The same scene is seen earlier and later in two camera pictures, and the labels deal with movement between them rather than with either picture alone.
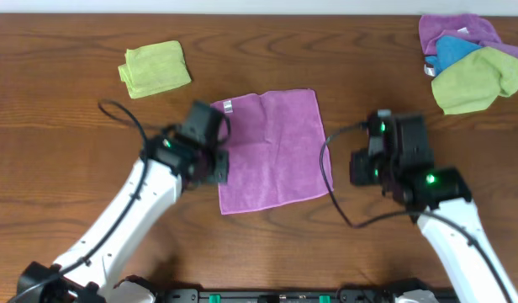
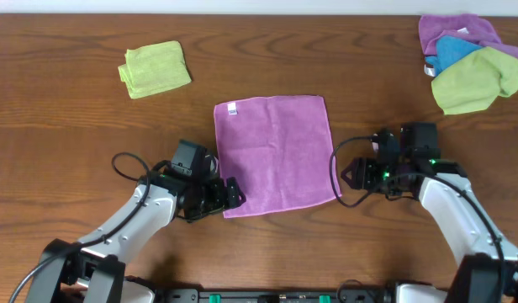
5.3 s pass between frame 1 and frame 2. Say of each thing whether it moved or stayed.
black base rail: stayed
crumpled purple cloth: stayed
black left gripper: moved
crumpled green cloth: stayed
